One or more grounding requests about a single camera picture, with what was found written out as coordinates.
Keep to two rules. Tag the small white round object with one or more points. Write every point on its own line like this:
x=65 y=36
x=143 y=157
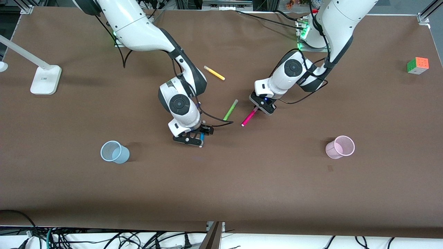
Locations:
x=2 y=66

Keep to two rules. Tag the metal rack frame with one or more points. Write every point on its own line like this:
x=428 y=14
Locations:
x=226 y=4

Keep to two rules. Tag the blue marker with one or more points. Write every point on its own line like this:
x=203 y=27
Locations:
x=202 y=140

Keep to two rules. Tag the aluminium frame profile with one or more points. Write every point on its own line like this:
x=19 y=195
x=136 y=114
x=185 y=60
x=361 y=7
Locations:
x=27 y=9
x=425 y=15

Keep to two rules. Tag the pink plastic cup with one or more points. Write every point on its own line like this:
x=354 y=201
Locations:
x=334 y=152

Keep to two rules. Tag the pink marker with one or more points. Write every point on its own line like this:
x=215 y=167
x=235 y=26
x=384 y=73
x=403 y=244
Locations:
x=248 y=118

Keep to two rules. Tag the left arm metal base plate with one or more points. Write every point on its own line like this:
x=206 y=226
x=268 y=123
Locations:
x=304 y=49

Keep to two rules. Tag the green marker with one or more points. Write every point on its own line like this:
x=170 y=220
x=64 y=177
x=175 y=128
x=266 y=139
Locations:
x=230 y=110

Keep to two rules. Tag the white Franka left robot arm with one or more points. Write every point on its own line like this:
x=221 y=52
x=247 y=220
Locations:
x=341 y=20

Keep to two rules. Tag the black power plug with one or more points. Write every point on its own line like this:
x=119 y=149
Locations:
x=187 y=242

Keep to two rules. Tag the Rubik's cube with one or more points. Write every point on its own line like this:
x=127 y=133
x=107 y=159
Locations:
x=418 y=65

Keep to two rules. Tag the white Franka right robot arm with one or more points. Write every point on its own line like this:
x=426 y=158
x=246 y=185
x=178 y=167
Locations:
x=138 y=31

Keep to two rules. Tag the dark table support beam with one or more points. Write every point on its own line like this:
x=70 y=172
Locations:
x=213 y=238

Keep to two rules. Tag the yellow marker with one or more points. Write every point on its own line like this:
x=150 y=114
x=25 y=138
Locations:
x=214 y=73

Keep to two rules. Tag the blue plastic cup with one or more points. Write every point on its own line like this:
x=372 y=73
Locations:
x=119 y=155

